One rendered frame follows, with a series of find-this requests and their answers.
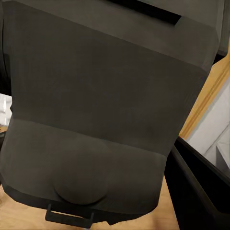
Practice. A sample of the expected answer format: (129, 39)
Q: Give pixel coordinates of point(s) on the door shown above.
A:
(218, 75)

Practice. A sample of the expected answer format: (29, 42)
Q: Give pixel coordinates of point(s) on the digital camera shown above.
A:
(100, 92)

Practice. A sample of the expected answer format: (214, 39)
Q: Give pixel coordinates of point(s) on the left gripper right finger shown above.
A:
(199, 191)

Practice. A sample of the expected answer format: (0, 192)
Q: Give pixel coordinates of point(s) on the bookcase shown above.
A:
(219, 153)

